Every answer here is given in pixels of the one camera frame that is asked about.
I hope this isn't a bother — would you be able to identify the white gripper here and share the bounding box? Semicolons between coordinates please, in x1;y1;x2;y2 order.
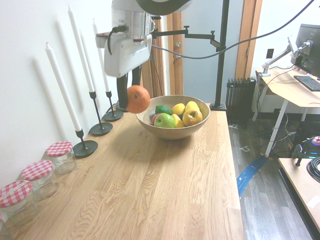
103;33;153;110

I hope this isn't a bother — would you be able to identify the orange fruit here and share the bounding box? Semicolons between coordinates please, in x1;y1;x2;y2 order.
125;84;151;114

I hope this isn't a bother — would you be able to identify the white taper candle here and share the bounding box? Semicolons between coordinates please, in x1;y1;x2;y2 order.
67;3;96;93
44;41;83;133
92;18;110;93

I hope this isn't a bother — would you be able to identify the black metal candle holder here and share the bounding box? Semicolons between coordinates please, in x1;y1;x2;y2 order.
88;91;114;137
72;128;99;158
103;90;124;123

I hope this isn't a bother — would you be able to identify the green lime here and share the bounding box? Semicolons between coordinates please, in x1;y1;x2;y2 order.
155;105;172;116

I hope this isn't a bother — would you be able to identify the red fruit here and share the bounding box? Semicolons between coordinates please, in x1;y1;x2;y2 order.
151;112;162;126

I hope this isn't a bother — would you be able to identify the green apple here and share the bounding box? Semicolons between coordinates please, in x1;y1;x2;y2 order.
154;112;176;129

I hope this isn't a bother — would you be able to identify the yellow lemon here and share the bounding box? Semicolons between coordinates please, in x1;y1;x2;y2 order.
185;100;201;113
171;103;186;116
171;113;187;129

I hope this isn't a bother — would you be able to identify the wooden fruit bowl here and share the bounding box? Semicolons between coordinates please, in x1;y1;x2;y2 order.
135;94;211;140

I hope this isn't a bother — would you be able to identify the yellow apple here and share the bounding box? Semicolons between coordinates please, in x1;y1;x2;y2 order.
182;108;204;127

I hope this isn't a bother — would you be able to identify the glass jar red checkered lid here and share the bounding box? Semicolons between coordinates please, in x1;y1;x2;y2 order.
21;159;60;200
0;179;40;226
46;140;77;175

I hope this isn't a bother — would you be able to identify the black vertical stand pole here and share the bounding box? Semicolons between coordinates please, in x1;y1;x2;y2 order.
209;0;230;112

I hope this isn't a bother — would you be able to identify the black oil radiator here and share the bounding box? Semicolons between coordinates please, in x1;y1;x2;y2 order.
226;77;257;125

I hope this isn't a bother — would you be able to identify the blue floor strip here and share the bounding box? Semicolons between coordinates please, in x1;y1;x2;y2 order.
236;154;270;200

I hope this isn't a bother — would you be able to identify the wooden desk with white legs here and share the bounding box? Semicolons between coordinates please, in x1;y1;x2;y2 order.
251;67;320;159

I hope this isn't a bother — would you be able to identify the black keyboard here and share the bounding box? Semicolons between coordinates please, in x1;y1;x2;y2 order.
293;74;320;92

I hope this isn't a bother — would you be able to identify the black metal clamp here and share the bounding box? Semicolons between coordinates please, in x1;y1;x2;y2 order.
291;143;310;167

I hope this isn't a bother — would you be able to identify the black computer monitor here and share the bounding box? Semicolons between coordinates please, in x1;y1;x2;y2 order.
293;23;320;75

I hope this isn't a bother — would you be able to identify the small wooden side table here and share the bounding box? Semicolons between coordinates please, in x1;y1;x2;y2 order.
277;157;320;232

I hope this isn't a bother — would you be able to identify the white paper label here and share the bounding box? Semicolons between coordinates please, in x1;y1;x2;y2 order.
307;197;320;209

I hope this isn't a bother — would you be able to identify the thin black camera cable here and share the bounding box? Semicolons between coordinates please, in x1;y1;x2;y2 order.
149;53;165;97

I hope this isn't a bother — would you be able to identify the maroon white wrist camera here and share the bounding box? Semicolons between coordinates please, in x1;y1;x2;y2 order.
95;31;112;48

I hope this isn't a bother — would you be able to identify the short black wrist cable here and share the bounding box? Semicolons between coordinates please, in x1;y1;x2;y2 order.
106;24;127;55

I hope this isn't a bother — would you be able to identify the long black robot cable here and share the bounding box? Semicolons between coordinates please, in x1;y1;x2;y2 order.
150;0;315;60

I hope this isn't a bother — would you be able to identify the coiled black cable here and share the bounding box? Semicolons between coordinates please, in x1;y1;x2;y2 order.
306;156;320;183

